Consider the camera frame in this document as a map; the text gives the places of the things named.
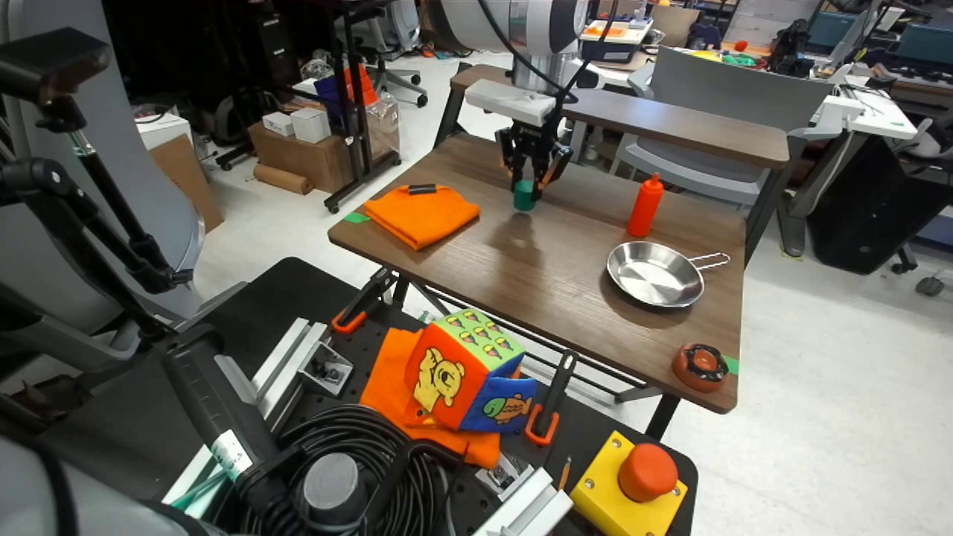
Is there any black and orange clamp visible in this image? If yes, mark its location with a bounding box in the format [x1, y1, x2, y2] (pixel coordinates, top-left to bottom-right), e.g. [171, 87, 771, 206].
[524, 349, 579, 448]
[331, 267, 398, 335]

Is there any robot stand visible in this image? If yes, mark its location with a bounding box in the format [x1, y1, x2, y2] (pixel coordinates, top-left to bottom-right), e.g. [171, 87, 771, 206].
[30, 256, 701, 536]

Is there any grey round disc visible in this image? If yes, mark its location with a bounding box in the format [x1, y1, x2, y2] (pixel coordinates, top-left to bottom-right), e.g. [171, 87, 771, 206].
[301, 452, 367, 523]

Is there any black cabinet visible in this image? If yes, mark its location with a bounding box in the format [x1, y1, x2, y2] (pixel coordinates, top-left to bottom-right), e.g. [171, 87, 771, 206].
[807, 136, 953, 276]

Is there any grey chair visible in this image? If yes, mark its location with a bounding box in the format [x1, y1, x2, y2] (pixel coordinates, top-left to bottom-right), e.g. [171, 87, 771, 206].
[609, 45, 851, 218]

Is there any orange squeeze bottle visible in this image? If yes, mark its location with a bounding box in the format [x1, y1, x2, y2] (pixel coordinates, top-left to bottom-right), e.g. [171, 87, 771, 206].
[626, 173, 666, 239]

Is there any narrow brown table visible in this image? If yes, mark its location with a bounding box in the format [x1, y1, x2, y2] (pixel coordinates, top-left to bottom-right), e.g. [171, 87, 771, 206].
[434, 64, 791, 261]

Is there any folded orange cloth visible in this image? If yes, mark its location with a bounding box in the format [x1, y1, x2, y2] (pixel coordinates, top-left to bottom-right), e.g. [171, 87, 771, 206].
[363, 184, 482, 252]

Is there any coil of black cable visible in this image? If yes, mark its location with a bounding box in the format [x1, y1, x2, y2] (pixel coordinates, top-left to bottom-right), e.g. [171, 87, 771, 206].
[249, 404, 477, 536]

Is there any yellow box with red button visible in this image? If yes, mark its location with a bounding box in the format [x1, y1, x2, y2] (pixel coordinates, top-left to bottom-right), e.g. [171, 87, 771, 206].
[569, 430, 690, 536]

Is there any camera on mount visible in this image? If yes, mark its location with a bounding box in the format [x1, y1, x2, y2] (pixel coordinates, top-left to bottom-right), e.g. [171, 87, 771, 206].
[0, 28, 197, 300]

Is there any large cardboard box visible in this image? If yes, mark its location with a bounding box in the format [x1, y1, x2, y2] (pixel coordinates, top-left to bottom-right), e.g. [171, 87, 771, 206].
[247, 112, 401, 195]

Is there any office chair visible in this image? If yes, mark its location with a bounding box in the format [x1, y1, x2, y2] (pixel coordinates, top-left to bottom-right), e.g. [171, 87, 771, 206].
[350, 0, 430, 109]

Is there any black rolling stand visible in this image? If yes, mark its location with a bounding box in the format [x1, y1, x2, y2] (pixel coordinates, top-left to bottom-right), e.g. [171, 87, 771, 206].
[216, 0, 404, 215]

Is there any aluminium rail bracket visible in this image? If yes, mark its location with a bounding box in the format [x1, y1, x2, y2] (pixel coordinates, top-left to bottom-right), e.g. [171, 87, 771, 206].
[471, 450, 576, 536]
[249, 317, 356, 419]

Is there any white desk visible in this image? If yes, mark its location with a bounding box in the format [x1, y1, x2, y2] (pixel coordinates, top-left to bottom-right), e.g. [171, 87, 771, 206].
[778, 71, 922, 258]

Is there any silver metal pan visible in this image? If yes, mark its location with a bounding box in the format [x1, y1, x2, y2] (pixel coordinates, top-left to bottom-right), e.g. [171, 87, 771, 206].
[606, 240, 733, 309]

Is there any bin with orange contents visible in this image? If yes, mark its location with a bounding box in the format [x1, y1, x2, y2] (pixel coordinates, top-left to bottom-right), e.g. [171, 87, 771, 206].
[579, 18, 654, 66]

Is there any toy donut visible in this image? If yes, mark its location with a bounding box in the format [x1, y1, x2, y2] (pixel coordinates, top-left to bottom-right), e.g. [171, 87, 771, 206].
[672, 342, 730, 394]

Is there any soft picture cube toy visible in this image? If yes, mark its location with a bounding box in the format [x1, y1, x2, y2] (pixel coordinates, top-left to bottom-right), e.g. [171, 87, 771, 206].
[404, 307, 538, 433]

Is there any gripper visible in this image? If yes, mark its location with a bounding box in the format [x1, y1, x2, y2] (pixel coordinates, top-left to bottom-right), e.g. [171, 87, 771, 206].
[497, 121, 575, 202]

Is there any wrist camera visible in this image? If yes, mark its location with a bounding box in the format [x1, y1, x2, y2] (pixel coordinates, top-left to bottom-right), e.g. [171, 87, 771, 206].
[464, 78, 561, 128]

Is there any brown paper roll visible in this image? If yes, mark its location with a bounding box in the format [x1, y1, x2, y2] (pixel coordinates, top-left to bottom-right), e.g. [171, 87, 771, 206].
[252, 163, 315, 197]

